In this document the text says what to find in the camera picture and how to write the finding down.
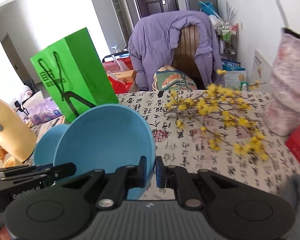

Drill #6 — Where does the blue bowl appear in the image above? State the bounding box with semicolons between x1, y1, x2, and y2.
53;104;155;185
33;124;69;165

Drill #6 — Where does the person's left hand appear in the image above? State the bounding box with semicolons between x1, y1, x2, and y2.
0;226;11;240

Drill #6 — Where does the yellow thermos jug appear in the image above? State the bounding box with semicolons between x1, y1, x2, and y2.
0;99;37;163

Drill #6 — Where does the patterned tablecloth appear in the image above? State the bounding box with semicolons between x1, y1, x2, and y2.
33;90;300;200

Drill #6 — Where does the yellow flower branch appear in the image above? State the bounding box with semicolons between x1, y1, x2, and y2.
153;66;270;161

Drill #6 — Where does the wooden chair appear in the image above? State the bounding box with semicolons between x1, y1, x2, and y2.
172;25;205;90

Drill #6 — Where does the green paper bag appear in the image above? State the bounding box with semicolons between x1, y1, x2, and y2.
30;28;118;122

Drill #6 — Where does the grey purple cloth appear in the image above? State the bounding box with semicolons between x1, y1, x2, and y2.
281;174;300;240

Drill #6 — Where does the purple jacket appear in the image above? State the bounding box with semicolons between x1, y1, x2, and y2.
128;10;225;91

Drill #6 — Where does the pink textured vase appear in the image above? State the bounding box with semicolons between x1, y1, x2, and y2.
263;28;300;137

